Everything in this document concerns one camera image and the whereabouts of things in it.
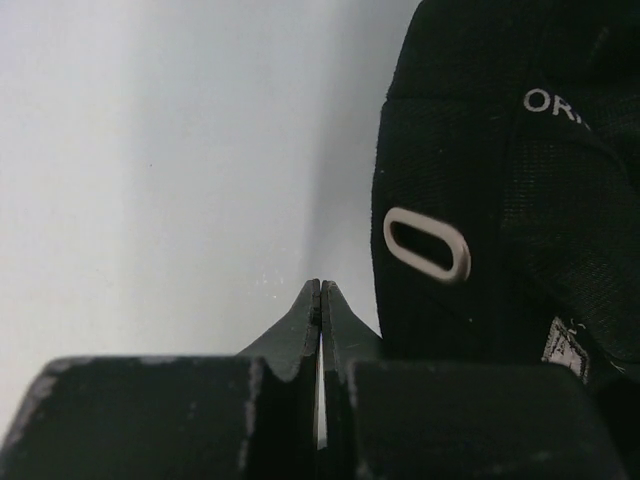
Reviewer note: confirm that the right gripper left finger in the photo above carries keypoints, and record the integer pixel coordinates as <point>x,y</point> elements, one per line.
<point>252,415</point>

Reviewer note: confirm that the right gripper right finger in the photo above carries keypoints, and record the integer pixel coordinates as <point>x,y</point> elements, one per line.
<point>432,420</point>

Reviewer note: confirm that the black shirts in basket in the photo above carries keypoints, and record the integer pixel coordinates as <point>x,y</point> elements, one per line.
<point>505,196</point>

